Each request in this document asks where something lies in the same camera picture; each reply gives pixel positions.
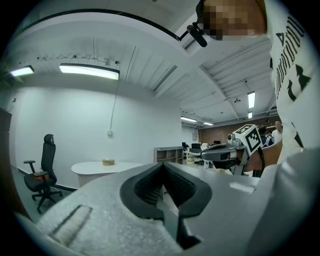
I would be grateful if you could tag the person's white printed shirt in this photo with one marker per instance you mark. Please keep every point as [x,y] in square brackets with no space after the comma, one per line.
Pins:
[295,62]

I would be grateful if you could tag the grey shelf cabinet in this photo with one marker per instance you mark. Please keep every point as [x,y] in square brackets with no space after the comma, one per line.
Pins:
[168,155]

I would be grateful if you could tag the rectangular ceiling lamp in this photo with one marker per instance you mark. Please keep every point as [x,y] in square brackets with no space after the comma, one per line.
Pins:
[88,71]
[22,70]

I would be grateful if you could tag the dark wooden furniture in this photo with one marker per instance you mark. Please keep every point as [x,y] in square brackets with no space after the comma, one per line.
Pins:
[5,140]

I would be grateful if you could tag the woven basket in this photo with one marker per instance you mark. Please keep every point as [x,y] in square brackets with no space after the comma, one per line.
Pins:
[108,162]

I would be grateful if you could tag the black head-mounted camera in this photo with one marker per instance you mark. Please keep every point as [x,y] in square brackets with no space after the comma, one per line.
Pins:
[198,35]

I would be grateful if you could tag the orange box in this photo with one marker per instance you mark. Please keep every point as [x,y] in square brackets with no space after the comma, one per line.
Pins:
[40,176]

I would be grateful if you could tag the person's right forearm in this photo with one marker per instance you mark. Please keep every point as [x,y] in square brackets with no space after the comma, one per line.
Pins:
[267,156]

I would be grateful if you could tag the black office chair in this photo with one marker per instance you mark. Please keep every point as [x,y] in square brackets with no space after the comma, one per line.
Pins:
[47,160]

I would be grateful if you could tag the person's head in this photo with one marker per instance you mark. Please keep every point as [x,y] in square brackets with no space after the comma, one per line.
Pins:
[230,17]

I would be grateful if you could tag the row of office desks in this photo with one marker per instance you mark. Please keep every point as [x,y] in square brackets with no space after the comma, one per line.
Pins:
[193,152]

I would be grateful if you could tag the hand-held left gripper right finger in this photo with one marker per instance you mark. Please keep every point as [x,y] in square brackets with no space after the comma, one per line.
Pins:
[225,212]

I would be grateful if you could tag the ceiling tube light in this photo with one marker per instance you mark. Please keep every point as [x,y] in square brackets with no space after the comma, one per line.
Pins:
[250,114]
[208,123]
[188,119]
[251,99]

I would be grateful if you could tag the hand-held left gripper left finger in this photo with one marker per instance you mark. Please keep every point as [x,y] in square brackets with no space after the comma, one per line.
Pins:
[105,205]

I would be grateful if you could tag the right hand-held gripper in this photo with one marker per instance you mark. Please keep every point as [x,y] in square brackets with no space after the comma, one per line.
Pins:
[252,138]

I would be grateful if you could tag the white wall socket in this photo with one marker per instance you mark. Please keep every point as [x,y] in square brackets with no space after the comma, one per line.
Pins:
[109,132]

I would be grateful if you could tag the white curved desk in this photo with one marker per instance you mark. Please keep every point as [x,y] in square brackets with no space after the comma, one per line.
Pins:
[100,168]

